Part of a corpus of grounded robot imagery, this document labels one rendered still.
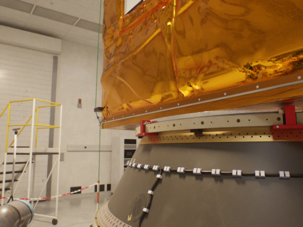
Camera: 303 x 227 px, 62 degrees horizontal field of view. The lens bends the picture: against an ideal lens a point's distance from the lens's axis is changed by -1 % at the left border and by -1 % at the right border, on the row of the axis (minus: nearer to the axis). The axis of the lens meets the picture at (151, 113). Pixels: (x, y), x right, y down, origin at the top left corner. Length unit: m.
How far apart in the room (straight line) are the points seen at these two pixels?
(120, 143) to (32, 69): 3.65
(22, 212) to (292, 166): 1.05
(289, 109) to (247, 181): 0.31
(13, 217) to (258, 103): 1.02
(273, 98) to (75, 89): 8.42
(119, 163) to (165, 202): 7.59
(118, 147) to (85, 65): 3.16
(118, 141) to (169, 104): 7.38
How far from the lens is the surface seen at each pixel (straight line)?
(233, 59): 1.10
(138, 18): 1.86
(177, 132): 1.29
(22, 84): 8.68
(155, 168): 1.25
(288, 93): 0.99
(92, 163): 9.19
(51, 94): 8.78
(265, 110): 1.14
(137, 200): 1.28
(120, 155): 8.68
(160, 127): 1.30
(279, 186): 1.03
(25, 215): 1.22
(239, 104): 1.09
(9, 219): 1.13
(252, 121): 1.09
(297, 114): 1.11
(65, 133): 8.86
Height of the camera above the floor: 1.58
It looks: 8 degrees up
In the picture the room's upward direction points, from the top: straight up
